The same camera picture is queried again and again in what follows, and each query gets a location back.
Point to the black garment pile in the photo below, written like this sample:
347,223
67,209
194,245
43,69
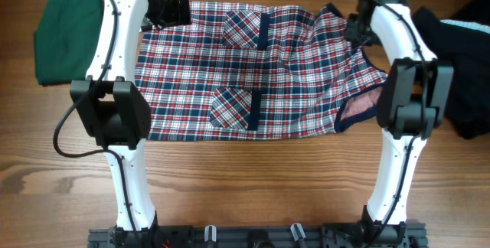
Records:
462,40

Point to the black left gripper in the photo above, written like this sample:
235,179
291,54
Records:
174,17

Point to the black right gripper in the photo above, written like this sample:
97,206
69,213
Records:
351,36

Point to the plaid red blue shirt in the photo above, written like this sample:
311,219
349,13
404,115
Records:
251,72

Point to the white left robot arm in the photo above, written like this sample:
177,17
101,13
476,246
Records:
112,109

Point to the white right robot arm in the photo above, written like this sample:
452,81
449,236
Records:
409,108

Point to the folded green cloth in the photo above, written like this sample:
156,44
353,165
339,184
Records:
66,40

